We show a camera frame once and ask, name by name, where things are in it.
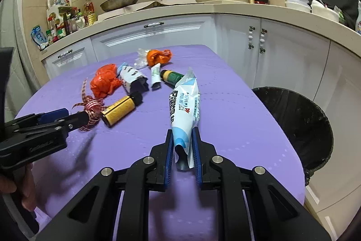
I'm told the white detergent bottle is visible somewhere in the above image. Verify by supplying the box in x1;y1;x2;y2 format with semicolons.
355;0;361;34

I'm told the steel frying pan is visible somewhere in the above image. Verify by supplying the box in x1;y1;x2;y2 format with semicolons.
100;0;138;12

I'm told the yellow cooking oil bottle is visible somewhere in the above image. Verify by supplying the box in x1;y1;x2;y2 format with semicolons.
83;0;97;26

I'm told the left drawer handle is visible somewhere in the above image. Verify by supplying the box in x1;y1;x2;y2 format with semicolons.
58;49;73;59

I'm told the yellow black cylinder bottle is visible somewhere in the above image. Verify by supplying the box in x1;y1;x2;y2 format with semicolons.
101;92;143;128

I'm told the cabinet door knob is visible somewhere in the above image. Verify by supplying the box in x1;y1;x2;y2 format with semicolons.
248;26;255;50
259;28;267;54

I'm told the red white checkered ribbon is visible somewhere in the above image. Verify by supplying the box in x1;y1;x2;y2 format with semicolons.
72;79;106;131

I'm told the white condiment rack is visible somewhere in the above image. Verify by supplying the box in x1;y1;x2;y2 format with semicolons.
46;5;78;42

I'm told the blue white snack bag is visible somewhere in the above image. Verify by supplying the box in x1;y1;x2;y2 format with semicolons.
169;68;200;171

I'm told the right cabinet door knob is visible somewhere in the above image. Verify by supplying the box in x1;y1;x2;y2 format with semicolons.
259;28;267;54

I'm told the black white package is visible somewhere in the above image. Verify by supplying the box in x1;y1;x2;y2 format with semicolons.
117;63;149;94

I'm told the small orange plastic bag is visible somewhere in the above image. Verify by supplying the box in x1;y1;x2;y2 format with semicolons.
146;49;172;67

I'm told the left hand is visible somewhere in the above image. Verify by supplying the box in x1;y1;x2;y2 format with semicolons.
0;163;37;212

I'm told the drawer handle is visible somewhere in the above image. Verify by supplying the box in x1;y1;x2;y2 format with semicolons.
144;21;165;28
58;49;73;59

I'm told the large orange plastic bag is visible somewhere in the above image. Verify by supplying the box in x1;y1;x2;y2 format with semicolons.
90;64;122;99

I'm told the blue white pouch on counter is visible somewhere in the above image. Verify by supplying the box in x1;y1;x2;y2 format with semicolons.
31;25;48;51

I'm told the white bowl with spoon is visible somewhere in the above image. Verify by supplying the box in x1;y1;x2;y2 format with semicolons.
311;0;339;23

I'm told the green yellow small bottle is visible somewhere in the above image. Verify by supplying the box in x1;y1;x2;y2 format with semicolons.
160;70;184;88

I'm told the white plastic container stack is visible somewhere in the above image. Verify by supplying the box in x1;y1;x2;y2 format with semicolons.
285;0;311;12

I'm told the purple tablecloth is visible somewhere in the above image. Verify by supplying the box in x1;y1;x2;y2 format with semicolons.
32;45;305;240

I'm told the black trash bin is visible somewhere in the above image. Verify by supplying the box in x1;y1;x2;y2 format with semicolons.
253;86;333;185

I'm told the clear crumpled plastic bag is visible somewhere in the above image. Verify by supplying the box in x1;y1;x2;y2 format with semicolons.
134;48;150;69

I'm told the centre drawer handle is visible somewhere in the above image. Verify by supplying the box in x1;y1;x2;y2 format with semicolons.
144;21;165;28

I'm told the left cabinet door knob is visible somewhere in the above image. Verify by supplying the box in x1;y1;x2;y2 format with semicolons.
248;26;255;50

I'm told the white green tube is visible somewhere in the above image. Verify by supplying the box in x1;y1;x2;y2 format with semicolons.
151;63;162;91

